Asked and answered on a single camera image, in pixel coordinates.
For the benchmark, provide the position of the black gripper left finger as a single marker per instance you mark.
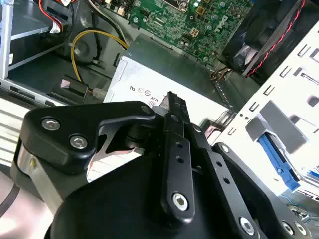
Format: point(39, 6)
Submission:
point(62, 129)

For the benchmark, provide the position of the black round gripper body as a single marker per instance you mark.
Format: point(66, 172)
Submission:
point(112, 204)

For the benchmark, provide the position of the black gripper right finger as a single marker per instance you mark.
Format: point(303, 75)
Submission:
point(224, 174)

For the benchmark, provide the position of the hard disk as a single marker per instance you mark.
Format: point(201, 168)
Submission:
point(271, 154)

